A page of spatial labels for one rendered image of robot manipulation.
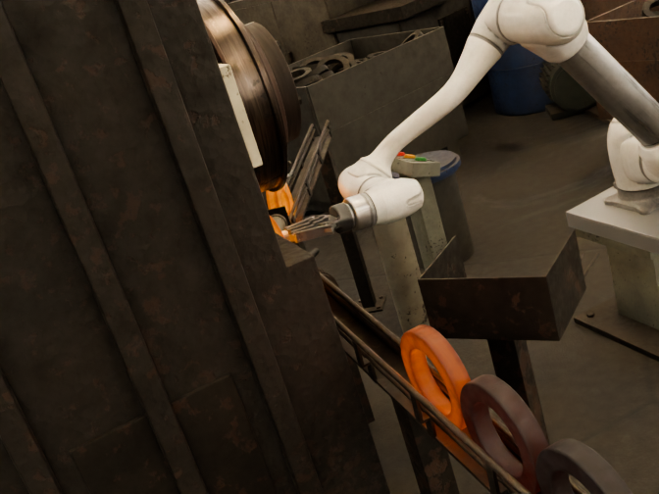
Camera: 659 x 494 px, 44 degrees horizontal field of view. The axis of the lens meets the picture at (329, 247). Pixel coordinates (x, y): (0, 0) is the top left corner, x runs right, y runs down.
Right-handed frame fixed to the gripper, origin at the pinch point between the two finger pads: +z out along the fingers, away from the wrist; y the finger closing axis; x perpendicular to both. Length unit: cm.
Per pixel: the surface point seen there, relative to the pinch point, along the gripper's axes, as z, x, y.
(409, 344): 3, -1, -72
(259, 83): 3.0, 40.9, -25.6
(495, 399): 3, -1, -97
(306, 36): -168, 15, 374
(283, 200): -18.2, -2.9, 42.8
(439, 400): 0, -12, -74
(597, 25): -228, 5, 143
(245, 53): 4, 47, -23
